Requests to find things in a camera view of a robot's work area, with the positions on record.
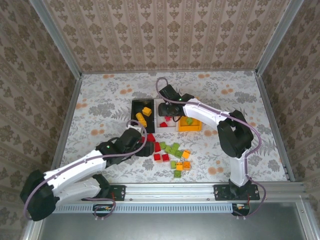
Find white plastic bin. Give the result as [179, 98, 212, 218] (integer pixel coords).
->
[154, 98, 180, 134]

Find orange plastic bin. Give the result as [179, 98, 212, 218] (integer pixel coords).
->
[177, 115, 204, 133]

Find black plastic bin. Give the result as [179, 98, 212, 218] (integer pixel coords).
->
[131, 98, 157, 134]

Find floral patterned table cover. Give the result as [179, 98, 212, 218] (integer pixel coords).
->
[55, 71, 288, 184]

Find grey metal sheet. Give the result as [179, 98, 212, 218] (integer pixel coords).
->
[21, 199, 320, 240]

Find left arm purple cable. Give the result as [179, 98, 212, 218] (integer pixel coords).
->
[22, 119, 149, 222]

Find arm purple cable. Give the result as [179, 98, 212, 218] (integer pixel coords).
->
[155, 76, 267, 221]
[22, 119, 149, 222]

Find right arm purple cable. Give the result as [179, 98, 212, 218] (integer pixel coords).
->
[155, 76, 267, 221]

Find aluminium long base rail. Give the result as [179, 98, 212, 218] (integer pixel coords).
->
[80, 69, 259, 75]

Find aluminium mounting rail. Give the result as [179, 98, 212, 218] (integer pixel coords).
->
[99, 182, 306, 202]

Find white slotted cable duct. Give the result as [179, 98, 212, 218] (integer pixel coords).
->
[53, 202, 235, 214]

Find aluminium side base rail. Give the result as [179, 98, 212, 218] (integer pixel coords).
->
[254, 71, 296, 183]
[49, 74, 83, 173]

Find black orange cable connector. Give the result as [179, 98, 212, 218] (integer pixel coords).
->
[231, 203, 251, 217]
[92, 204, 114, 217]

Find aluminium corner post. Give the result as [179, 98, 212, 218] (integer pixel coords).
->
[28, 0, 83, 79]
[255, 0, 305, 76]

